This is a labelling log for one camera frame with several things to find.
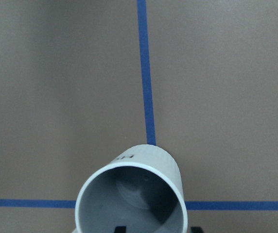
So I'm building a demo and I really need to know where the black right gripper left finger in mug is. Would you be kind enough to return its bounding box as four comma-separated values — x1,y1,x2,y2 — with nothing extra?
114,226,126,233

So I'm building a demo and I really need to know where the black right gripper right finger outside mug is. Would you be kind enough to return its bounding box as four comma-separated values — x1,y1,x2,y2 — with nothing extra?
190,226,204,233

